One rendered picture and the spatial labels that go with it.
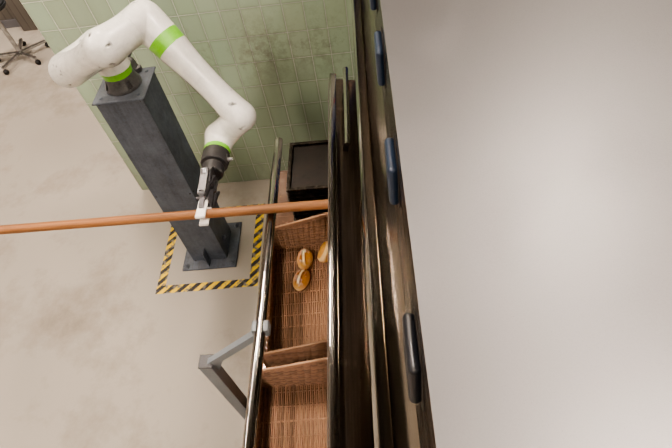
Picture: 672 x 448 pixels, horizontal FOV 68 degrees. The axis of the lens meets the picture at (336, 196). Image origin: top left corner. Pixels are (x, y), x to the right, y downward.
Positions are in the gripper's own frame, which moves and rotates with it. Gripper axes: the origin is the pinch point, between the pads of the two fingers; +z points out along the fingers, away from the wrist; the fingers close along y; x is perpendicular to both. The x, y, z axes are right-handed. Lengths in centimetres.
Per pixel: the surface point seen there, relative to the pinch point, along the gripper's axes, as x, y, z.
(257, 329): -21.2, 1.6, 39.2
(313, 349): -29, 45, 27
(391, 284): -57, -57, 61
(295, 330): -19, 60, 13
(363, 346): -50, -22, 55
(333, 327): -45, -25, 52
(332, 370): -45, -25, 61
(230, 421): 22, 119, 30
